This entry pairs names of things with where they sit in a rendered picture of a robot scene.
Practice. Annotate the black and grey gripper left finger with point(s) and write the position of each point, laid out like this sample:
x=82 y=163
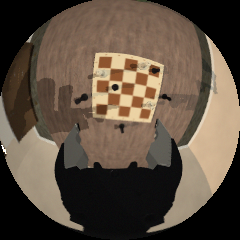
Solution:
x=71 y=158

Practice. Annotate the brown and cream chessboard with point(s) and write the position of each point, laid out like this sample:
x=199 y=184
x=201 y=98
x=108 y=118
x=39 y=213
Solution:
x=136 y=87

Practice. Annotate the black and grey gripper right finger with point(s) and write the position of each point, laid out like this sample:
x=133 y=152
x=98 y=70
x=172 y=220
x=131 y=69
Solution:
x=164 y=157

